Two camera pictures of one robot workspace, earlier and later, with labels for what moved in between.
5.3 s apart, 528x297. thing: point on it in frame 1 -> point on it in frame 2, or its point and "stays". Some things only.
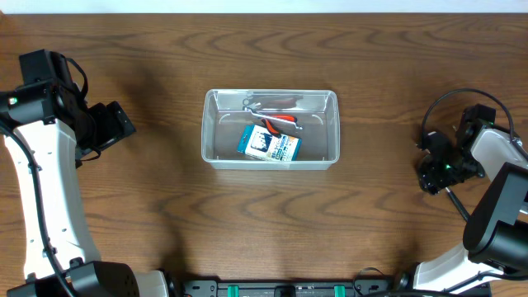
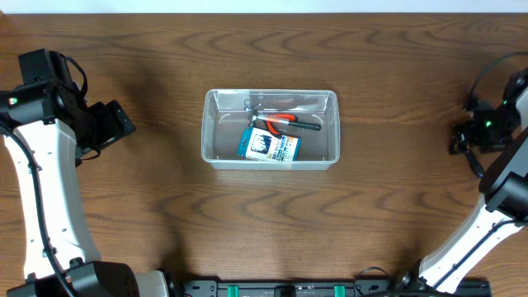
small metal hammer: x=249 y=106 -> x=291 y=124
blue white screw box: x=256 y=140 stays
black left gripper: x=109 y=133 stays
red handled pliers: x=284 y=117 stays
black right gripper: x=430 y=176 -> x=472 y=127
